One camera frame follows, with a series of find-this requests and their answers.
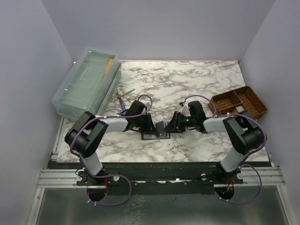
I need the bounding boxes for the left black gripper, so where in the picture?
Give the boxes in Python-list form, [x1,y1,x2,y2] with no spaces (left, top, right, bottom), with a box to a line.
[135,113,158,135]

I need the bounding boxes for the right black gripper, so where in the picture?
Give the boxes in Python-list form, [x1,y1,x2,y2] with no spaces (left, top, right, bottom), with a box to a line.
[164,111,196,134]

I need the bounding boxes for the clear plastic storage box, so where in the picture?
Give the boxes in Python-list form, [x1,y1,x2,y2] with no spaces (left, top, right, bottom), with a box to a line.
[52,48,121,122]

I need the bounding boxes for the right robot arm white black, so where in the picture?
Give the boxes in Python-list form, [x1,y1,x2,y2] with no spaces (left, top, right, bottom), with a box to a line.
[164,101,267,184]

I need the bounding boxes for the silver cards in tray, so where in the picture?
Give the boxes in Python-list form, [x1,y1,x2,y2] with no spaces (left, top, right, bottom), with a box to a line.
[235,105,244,112]

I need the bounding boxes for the brown leather card holder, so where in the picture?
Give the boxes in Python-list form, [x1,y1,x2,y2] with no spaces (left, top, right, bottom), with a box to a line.
[141,133,171,141]

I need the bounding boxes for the black VIP credit card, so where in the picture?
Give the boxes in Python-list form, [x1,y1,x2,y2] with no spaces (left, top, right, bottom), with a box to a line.
[155,121,166,138]

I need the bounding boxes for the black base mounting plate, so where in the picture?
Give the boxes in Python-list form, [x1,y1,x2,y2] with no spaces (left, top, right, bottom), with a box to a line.
[77,162,243,195]

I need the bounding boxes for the brown woven wicker tray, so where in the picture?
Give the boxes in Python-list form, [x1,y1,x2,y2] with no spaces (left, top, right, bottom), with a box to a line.
[211,86,268,119]

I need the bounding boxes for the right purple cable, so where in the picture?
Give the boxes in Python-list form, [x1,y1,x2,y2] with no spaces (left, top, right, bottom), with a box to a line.
[184,95,268,204]

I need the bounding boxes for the orange pencil in box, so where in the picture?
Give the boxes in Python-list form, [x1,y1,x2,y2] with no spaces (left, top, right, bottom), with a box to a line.
[104,58,114,75]

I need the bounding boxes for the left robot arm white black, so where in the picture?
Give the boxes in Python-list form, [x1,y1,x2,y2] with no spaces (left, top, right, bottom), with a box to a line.
[64,100,157,185]

